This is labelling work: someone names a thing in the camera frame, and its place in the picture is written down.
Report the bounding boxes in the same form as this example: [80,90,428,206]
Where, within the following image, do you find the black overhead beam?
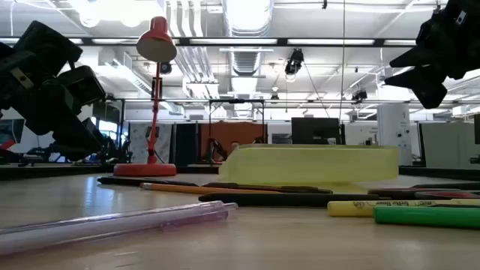
[0,36,419,48]

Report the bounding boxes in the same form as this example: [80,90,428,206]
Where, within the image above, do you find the purple translucent pen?
[0,200,239,257]

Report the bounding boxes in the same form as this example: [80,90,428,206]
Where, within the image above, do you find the red desk lamp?
[113,16,178,178]

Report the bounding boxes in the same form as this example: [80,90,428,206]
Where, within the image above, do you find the black pen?
[197,192,380,208]

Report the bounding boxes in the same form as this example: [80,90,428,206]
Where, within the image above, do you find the grey partition panel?
[418,121,476,169]

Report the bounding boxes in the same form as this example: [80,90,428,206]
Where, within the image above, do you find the orange pencil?
[139,181,286,196]

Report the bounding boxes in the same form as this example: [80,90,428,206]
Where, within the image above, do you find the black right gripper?
[384,0,480,110]

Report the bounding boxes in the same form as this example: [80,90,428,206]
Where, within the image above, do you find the green highlighter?
[373,205,480,230]

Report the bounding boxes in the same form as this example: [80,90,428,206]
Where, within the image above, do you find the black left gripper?
[0,20,107,162]

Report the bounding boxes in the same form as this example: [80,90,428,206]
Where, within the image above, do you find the black marker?
[97,176,200,188]

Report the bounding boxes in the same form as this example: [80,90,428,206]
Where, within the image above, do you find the brown partition panel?
[198,121,268,163]

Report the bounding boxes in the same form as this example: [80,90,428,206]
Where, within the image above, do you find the yellow highlighter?
[326,198,480,218]

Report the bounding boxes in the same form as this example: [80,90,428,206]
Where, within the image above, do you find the yellow-green translucent supply box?
[218,143,400,185]

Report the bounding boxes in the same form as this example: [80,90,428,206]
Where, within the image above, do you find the black monitor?
[291,117,343,146]

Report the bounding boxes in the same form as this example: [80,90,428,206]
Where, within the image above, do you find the black red-handled scissors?
[369,182,480,200]

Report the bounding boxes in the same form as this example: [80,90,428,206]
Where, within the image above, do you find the dark brown pencil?
[202,181,334,195]

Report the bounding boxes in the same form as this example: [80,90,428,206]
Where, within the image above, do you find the white column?
[376,103,413,167]

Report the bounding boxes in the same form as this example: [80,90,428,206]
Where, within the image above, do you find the black hanging camera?
[283,48,305,76]

